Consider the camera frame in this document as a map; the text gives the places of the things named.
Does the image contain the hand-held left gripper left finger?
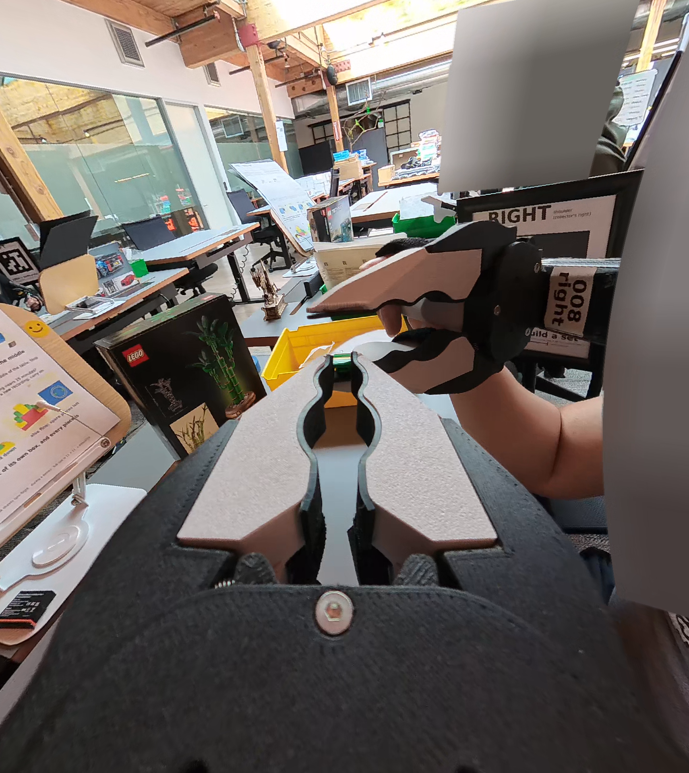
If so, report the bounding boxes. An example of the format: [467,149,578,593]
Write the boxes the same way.
[177,353,330,583]

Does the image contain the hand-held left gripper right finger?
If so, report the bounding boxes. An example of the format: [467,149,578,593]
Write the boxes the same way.
[349,353,498,583]

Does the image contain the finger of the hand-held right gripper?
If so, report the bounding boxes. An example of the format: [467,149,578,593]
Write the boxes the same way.
[373,329,478,395]
[307,222,518,321]

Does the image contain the person's right forearm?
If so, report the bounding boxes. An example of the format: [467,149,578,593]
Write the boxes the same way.
[450,365,605,500]

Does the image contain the small dark lego box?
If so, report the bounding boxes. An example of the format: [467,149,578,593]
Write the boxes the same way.
[308,196,355,244]

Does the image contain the black bamboo lego box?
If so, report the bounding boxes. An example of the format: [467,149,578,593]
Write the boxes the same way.
[95,294,268,460]

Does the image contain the person's right hand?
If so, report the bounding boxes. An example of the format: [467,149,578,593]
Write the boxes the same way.
[359,256,437,346]

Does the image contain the black framed sign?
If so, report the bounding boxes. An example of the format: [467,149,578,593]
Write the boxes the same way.
[456,171,645,363]

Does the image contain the crumpled clear plastic bag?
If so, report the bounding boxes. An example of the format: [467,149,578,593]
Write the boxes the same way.
[399,194,457,222]

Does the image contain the yellow plastic bin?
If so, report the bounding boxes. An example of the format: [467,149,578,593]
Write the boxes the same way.
[261,323,408,409]

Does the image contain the small wooden model figure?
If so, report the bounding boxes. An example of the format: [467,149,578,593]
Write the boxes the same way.
[252,266,288,322]

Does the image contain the tilted whiteboard with posters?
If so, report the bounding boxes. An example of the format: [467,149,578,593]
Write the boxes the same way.
[231,160,316,256]

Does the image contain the black office chair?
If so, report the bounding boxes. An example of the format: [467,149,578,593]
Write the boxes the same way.
[226,189,286,271]

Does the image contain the wooden document stand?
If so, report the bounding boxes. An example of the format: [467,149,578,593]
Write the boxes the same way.
[0,302,147,646]

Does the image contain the grey desk with orange edge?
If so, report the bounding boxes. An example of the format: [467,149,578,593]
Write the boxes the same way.
[142,222,261,303]

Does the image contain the whiteboard with handwriting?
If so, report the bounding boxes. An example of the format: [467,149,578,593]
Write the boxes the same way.
[613,69,659,129]

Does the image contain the printed guide sheet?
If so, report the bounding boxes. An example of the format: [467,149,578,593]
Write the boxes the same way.
[0,293,122,578]

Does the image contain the small black card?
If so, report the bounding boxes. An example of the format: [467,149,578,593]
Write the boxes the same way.
[0,590,57,630]

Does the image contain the black white marker sign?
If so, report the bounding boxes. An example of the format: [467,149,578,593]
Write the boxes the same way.
[0,237,41,285]

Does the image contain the person's grey printed clothing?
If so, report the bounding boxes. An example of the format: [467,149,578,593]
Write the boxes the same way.
[610,604,689,773]

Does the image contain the black wall monitor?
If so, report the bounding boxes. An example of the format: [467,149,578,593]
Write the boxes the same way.
[299,140,335,176]

